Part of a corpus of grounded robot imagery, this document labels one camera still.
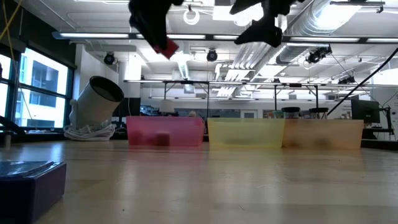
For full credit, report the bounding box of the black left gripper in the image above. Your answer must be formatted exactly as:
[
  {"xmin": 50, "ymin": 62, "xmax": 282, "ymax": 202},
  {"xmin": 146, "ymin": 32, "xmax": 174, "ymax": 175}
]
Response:
[{"xmin": 128, "ymin": 0, "xmax": 185, "ymax": 53}]

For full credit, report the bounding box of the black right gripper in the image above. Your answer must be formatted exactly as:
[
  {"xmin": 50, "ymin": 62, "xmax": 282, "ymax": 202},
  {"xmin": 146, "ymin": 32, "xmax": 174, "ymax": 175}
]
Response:
[{"xmin": 229, "ymin": 0, "xmax": 308, "ymax": 49}]

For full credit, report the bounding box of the pink red USB charger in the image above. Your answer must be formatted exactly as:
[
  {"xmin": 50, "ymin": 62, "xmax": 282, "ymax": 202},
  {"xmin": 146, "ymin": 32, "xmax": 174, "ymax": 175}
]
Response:
[{"xmin": 152, "ymin": 39, "xmax": 180, "ymax": 60}]

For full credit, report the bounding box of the black hourglass red sand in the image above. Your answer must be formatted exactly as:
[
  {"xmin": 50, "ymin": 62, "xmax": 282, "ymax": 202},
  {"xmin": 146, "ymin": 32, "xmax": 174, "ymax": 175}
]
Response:
[{"xmin": 281, "ymin": 106, "xmax": 302, "ymax": 120}]

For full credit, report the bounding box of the yellow translucent plastic bin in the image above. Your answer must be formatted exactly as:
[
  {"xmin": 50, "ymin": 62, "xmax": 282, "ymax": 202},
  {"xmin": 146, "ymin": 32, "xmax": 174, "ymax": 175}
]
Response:
[{"xmin": 207, "ymin": 118, "xmax": 286, "ymax": 149}]

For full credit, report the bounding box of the dark purple rectangular box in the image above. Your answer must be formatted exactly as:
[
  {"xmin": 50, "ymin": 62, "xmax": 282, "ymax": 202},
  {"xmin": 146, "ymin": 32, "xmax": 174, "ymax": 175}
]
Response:
[{"xmin": 0, "ymin": 161, "xmax": 67, "ymax": 224}]

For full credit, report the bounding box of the overhead LED light bar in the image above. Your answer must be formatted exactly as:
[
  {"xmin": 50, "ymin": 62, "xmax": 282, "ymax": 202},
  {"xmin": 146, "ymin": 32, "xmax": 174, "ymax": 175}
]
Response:
[{"xmin": 51, "ymin": 30, "xmax": 398, "ymax": 44}]

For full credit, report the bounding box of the white lamp shade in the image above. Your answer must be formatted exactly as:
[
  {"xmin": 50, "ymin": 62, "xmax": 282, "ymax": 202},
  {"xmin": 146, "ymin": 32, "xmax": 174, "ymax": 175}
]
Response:
[{"xmin": 159, "ymin": 99, "xmax": 175, "ymax": 113}]

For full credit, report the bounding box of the black computer monitor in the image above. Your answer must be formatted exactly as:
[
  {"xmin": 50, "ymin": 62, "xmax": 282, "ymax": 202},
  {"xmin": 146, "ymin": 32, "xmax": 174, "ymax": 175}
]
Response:
[
  {"xmin": 114, "ymin": 96, "xmax": 142, "ymax": 124},
  {"xmin": 350, "ymin": 98, "xmax": 381, "ymax": 124}
]

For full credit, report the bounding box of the pink translucent plastic bin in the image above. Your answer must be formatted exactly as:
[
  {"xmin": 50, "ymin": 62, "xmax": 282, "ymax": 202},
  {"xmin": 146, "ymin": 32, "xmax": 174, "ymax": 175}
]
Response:
[{"xmin": 126, "ymin": 116, "xmax": 206, "ymax": 147}]

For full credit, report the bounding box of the large window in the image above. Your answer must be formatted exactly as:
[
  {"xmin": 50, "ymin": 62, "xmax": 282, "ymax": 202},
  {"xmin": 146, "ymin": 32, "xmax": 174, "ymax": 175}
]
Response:
[{"xmin": 0, "ymin": 46, "xmax": 74, "ymax": 128}]

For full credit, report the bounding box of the orange translucent plastic bin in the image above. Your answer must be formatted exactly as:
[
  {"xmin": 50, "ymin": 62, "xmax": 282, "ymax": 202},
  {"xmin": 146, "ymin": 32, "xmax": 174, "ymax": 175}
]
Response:
[{"xmin": 282, "ymin": 119, "xmax": 365, "ymax": 151}]

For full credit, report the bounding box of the white ceiling ring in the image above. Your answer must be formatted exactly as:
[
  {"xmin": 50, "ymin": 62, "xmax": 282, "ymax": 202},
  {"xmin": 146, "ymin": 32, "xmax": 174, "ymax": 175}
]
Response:
[{"xmin": 182, "ymin": 7, "xmax": 201, "ymax": 26}]

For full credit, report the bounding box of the silver ventilation duct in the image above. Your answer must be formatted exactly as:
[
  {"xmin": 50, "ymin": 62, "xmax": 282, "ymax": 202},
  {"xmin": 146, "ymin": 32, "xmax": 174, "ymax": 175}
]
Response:
[{"xmin": 275, "ymin": 0, "xmax": 363, "ymax": 65}]

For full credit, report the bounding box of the black ceiling camera mount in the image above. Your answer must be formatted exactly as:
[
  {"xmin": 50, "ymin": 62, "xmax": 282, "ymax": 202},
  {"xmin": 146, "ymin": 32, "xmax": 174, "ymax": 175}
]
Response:
[{"xmin": 305, "ymin": 45, "xmax": 333, "ymax": 65}]

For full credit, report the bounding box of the black workstation frame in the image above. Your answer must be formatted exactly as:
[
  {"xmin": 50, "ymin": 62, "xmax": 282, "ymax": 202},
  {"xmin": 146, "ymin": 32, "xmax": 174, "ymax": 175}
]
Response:
[
  {"xmin": 163, "ymin": 80, "xmax": 210, "ymax": 118},
  {"xmin": 273, "ymin": 83, "xmax": 320, "ymax": 119}
]

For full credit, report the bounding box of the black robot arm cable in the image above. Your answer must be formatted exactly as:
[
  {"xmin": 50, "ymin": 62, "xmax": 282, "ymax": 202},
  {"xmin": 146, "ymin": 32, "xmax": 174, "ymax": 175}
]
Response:
[{"xmin": 326, "ymin": 47, "xmax": 398, "ymax": 116}]

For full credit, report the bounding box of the yellow hanging cable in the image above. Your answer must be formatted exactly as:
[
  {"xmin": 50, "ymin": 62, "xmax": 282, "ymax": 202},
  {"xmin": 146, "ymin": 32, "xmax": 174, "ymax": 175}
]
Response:
[{"xmin": 0, "ymin": 0, "xmax": 23, "ymax": 94}]

